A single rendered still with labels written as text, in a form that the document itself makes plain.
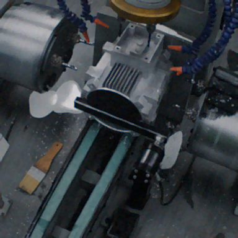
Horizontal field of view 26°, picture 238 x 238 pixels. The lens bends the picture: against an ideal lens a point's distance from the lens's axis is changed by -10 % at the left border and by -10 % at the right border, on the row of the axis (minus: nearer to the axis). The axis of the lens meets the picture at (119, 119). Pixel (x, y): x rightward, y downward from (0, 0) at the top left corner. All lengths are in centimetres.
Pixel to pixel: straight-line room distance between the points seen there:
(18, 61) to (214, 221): 73
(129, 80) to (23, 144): 42
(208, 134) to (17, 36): 57
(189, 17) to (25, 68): 49
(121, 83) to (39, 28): 27
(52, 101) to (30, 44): 34
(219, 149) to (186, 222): 28
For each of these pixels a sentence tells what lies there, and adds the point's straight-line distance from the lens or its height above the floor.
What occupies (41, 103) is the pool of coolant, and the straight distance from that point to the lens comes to 171.
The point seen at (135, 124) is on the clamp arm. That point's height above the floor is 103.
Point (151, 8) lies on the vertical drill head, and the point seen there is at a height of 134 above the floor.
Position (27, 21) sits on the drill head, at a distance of 146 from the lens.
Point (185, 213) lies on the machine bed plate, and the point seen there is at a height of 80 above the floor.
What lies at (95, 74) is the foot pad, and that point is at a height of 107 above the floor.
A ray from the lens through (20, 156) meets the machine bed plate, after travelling 161.
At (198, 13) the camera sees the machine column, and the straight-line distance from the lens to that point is 151.
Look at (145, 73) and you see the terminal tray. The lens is 140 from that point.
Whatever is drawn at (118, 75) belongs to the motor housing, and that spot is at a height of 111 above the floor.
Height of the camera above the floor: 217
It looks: 54 degrees down
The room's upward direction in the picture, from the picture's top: 7 degrees clockwise
